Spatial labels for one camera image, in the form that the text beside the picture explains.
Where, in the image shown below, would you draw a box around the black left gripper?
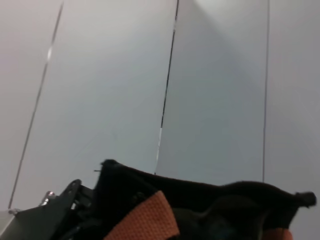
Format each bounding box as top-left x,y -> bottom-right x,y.
9,178 -> 98,240

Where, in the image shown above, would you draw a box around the black food bag orange straps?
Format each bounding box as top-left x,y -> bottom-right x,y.
94,158 -> 317,240

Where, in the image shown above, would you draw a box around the silver left wrist cable connector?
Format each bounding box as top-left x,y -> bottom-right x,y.
38,190 -> 56,207

